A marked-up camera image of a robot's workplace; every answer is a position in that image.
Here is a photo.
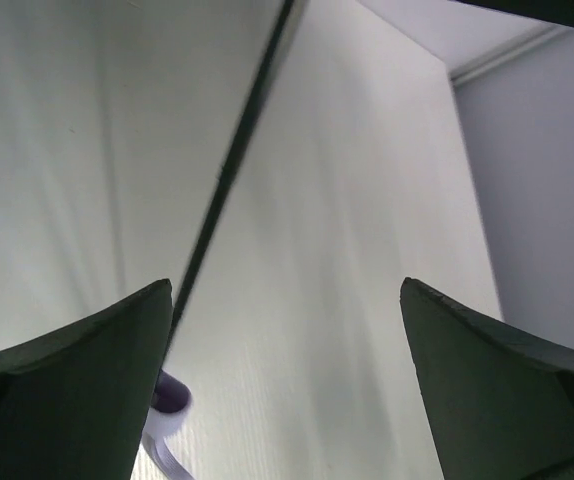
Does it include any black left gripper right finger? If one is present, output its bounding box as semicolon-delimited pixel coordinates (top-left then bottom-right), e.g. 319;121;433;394
400;278;574;479

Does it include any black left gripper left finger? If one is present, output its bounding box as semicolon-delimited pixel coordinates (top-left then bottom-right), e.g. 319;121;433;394
0;279;172;480

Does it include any lilac folding umbrella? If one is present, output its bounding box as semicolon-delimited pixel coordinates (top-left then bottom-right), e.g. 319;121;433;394
141;1;308;479

